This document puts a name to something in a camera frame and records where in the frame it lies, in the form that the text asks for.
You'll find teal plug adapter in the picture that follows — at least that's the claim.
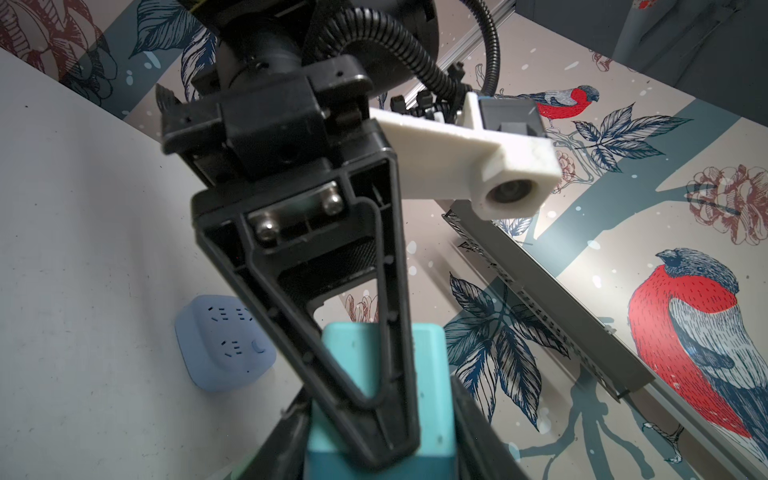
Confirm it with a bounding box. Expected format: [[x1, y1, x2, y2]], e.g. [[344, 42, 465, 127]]
[[303, 322, 459, 479]]

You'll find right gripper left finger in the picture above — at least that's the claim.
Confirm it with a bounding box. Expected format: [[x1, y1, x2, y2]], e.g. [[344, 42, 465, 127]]
[[230, 388, 312, 480]]

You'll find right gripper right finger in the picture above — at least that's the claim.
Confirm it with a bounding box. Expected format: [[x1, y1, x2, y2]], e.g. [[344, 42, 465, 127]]
[[451, 376, 528, 480]]

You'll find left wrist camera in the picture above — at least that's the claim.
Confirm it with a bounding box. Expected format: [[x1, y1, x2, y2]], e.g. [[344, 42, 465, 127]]
[[371, 93, 562, 220]]

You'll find blue square power socket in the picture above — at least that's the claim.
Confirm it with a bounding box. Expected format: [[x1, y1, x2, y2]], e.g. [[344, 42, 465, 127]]
[[174, 295, 277, 393]]

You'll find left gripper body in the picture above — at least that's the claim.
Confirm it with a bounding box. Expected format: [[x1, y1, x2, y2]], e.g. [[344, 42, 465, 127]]
[[157, 55, 396, 198]]

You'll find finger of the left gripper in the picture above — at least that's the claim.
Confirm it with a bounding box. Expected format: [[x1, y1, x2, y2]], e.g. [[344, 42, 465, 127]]
[[191, 158, 420, 468]]

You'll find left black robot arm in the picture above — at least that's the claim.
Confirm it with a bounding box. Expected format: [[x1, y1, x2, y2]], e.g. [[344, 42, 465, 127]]
[[155, 1, 469, 473]]

